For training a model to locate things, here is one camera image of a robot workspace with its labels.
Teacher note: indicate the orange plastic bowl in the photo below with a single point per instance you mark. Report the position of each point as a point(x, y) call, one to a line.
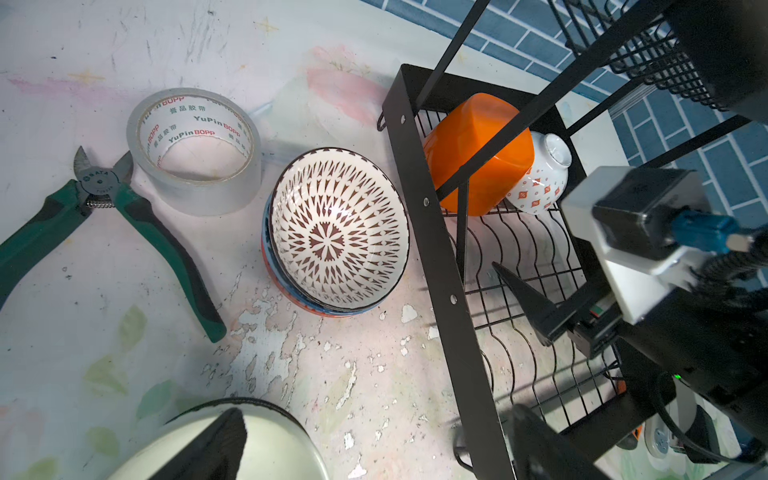
point(459, 136)

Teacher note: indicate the black wire dish rack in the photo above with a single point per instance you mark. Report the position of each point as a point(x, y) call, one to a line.
point(641, 84)

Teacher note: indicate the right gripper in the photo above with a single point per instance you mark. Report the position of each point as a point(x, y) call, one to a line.
point(720, 355)

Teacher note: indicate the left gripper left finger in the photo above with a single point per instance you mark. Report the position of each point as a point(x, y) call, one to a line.
point(215, 453)

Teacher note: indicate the blue rimmed stacked bowl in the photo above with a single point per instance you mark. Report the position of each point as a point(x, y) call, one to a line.
point(283, 283)

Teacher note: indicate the green handled pliers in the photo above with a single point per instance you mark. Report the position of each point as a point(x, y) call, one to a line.
point(66, 209)

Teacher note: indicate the white bowl orange diamonds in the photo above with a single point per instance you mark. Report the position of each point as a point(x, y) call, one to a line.
point(546, 179)

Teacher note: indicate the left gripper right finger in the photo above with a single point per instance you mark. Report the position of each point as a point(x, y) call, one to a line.
point(540, 453)

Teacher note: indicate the cream bowl striped outside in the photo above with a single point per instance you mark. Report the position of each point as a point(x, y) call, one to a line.
point(277, 446)

